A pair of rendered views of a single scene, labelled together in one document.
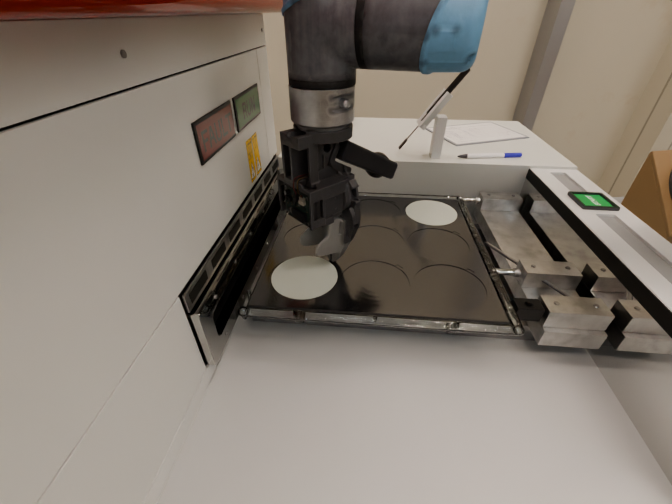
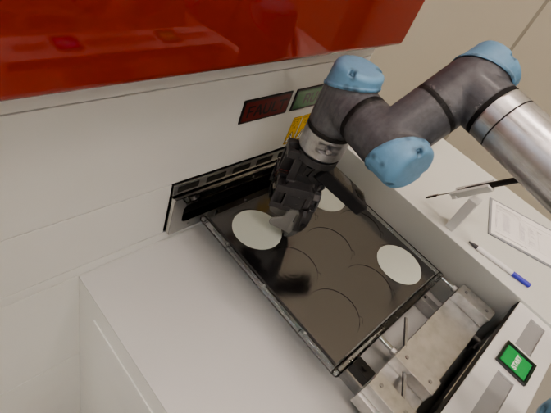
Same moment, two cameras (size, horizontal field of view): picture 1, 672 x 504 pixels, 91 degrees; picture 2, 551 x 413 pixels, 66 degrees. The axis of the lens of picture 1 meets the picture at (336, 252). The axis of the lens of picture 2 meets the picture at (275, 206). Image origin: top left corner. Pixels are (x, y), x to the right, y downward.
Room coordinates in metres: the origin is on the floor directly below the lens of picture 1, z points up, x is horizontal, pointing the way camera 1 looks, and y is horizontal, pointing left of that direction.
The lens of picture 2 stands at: (-0.12, -0.21, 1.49)
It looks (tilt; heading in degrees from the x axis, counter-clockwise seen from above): 42 degrees down; 25
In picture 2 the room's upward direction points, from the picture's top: 25 degrees clockwise
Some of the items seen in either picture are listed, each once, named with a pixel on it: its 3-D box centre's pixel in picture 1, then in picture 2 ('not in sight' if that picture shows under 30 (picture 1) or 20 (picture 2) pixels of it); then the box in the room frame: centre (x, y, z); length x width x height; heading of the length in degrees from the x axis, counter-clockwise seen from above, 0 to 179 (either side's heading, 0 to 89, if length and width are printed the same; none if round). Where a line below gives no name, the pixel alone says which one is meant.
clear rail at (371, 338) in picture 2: (481, 248); (395, 316); (0.46, -0.25, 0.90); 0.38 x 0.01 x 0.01; 175
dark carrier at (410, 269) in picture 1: (374, 242); (327, 247); (0.48, -0.07, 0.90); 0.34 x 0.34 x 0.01; 85
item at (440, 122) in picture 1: (431, 124); (463, 200); (0.71, -0.20, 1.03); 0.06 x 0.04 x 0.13; 85
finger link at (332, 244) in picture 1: (330, 244); (284, 223); (0.40, 0.01, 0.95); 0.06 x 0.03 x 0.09; 132
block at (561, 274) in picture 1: (547, 273); (414, 372); (0.39, -0.33, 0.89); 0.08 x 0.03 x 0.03; 85
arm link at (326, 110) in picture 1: (324, 106); (324, 141); (0.41, 0.01, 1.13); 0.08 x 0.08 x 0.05
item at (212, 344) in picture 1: (254, 241); (256, 183); (0.48, 0.14, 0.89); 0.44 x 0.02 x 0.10; 175
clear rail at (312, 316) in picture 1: (376, 320); (263, 288); (0.30, -0.05, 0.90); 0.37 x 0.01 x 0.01; 85
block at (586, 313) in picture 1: (572, 311); (389, 401); (0.31, -0.32, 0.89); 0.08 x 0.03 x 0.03; 85
